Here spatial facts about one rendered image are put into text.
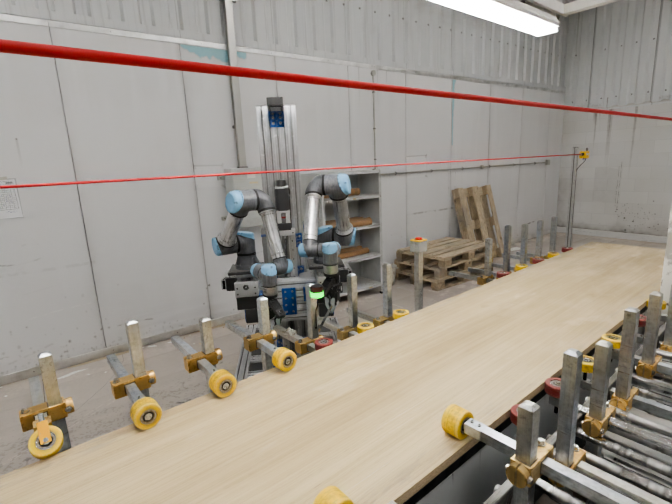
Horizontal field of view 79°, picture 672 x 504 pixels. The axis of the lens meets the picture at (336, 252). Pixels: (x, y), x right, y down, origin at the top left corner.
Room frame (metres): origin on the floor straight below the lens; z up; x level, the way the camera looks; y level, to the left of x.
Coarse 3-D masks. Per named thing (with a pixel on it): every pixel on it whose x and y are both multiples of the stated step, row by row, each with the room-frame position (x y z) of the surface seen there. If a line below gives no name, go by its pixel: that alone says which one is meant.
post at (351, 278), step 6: (348, 276) 1.94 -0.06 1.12; (354, 276) 1.93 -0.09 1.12; (348, 282) 1.94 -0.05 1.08; (354, 282) 1.93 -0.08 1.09; (348, 288) 1.94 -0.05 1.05; (354, 288) 1.93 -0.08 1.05; (348, 294) 1.94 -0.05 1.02; (354, 294) 1.93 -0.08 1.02; (348, 300) 1.94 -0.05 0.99; (354, 300) 1.93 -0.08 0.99; (348, 306) 1.94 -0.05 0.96; (354, 306) 1.93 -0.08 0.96; (348, 312) 1.94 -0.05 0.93; (354, 312) 1.93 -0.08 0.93; (348, 318) 1.95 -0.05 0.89; (354, 318) 1.93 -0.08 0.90; (354, 324) 1.93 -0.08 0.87
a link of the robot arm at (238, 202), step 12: (240, 192) 2.16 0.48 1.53; (252, 192) 2.19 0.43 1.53; (228, 204) 2.16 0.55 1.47; (240, 204) 2.13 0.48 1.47; (252, 204) 2.17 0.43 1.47; (228, 216) 2.24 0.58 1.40; (240, 216) 2.19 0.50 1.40; (228, 228) 2.28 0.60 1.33; (216, 240) 2.38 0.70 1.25; (228, 240) 2.35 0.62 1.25; (216, 252) 2.38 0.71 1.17; (228, 252) 2.41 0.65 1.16
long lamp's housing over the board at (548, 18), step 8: (488, 0) 1.97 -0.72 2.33; (496, 0) 2.00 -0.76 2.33; (504, 0) 2.04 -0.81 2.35; (512, 0) 2.11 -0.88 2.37; (512, 8) 2.09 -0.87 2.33; (520, 8) 2.13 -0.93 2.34; (528, 8) 2.20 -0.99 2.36; (536, 8) 2.27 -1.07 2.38; (528, 16) 2.21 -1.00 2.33; (536, 16) 2.24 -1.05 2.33; (544, 16) 2.29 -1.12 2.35; (552, 16) 2.37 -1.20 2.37; (552, 24) 2.36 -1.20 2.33; (552, 32) 2.42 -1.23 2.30
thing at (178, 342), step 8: (176, 336) 1.66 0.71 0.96; (176, 344) 1.60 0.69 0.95; (184, 344) 1.57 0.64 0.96; (184, 352) 1.53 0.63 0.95; (192, 352) 1.49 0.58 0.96; (200, 360) 1.42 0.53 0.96; (200, 368) 1.40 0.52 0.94; (208, 368) 1.36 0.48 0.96; (216, 368) 1.35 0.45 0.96; (208, 376) 1.34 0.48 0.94
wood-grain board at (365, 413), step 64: (576, 256) 2.96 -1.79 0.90; (640, 256) 2.87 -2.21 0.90; (448, 320) 1.84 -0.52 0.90; (512, 320) 1.81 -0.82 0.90; (576, 320) 1.77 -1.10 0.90; (256, 384) 1.33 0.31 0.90; (320, 384) 1.32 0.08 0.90; (384, 384) 1.30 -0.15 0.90; (448, 384) 1.28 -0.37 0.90; (512, 384) 1.26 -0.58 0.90; (128, 448) 1.02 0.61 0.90; (192, 448) 1.01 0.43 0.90; (256, 448) 0.99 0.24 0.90; (320, 448) 0.98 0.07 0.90; (384, 448) 0.97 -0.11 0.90; (448, 448) 0.96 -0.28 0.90
